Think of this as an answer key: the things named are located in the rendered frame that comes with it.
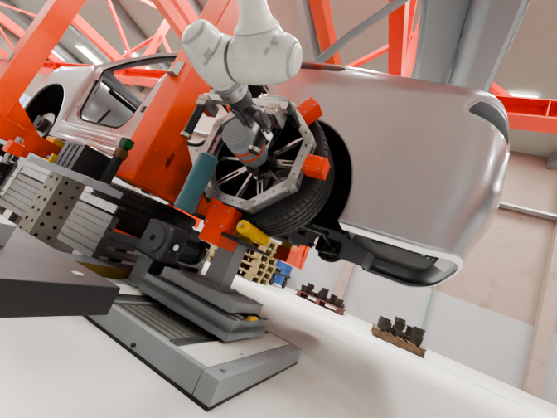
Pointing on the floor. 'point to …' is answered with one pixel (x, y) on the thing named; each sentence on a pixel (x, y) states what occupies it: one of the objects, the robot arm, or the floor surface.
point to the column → (51, 207)
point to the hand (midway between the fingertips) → (262, 132)
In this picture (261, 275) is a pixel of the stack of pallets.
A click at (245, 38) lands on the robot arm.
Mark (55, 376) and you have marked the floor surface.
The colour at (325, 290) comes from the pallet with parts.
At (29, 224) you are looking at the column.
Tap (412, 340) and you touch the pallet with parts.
